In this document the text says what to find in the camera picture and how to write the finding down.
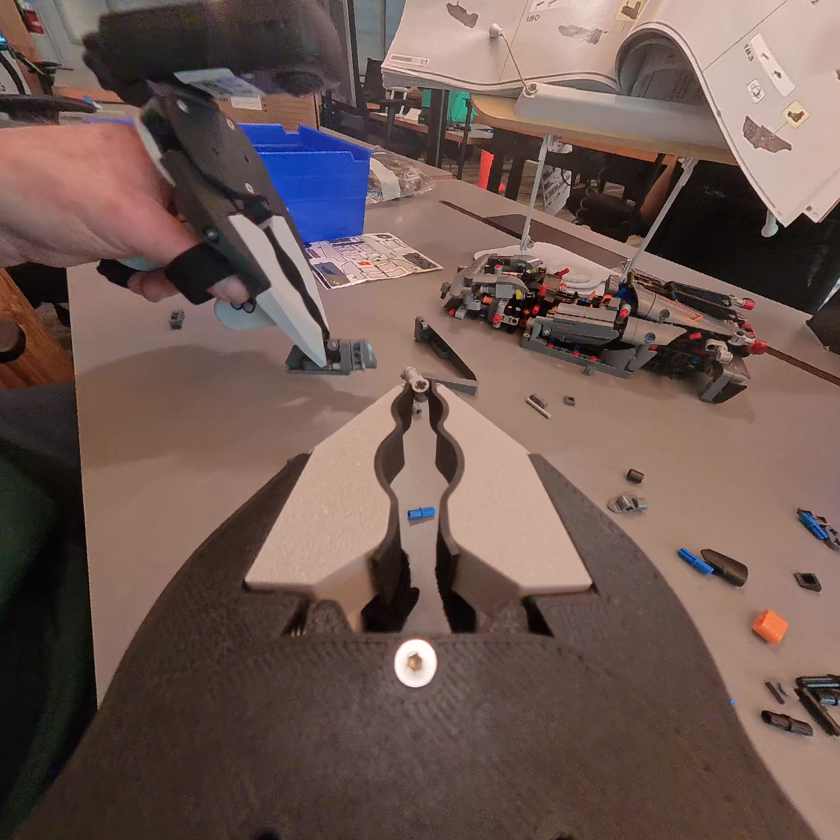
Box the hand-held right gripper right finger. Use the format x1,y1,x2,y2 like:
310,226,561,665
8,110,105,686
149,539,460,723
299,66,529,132
425,383,595,631

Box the printed sign board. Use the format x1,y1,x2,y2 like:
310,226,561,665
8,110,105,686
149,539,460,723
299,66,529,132
538,164,572,214

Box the person's left hand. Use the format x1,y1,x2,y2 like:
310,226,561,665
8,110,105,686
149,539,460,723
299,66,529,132
0,121,256,307

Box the dark bag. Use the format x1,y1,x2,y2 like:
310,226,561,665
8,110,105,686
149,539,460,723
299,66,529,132
806,298,840,355

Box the white lego sticker sheet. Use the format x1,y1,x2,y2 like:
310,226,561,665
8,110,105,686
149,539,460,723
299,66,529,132
305,231,444,290

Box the white book stand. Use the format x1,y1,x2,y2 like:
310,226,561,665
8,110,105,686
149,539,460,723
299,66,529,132
472,85,737,291

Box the black curved lego panel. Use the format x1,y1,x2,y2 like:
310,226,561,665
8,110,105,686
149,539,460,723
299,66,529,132
700,549,749,587

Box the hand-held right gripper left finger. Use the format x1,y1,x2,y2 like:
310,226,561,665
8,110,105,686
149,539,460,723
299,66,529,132
244,385,414,632

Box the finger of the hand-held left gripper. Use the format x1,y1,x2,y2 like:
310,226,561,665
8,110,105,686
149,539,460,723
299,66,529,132
264,214,332,340
231,215,328,370

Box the clear plastic parts bag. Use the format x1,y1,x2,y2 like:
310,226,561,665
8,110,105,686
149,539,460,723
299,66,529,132
367,152,435,203

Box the grey black lego car model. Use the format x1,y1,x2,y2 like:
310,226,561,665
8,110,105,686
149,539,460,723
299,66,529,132
441,252,769,404

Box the blue plastic bin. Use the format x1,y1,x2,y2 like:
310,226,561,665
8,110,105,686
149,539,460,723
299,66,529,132
238,121,373,244

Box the grey lego panel assembly red pins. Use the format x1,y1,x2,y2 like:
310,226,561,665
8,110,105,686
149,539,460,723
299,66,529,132
287,338,378,376

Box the person's dark trousers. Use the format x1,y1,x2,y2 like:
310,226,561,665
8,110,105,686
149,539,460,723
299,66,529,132
0,384,81,460

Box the long grey lego beam panel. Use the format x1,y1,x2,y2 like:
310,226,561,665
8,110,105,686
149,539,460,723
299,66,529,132
413,316,479,382

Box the green bag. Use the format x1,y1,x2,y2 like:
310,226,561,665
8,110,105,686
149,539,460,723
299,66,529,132
420,88,475,126

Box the black grey lego connector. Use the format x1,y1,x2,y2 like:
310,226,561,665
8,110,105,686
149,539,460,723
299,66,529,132
764,675,840,736

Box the brown cardboard box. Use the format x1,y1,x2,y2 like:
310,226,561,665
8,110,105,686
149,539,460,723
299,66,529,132
217,92,322,132

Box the open lego instruction booklet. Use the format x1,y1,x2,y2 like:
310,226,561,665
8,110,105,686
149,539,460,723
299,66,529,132
381,0,840,224

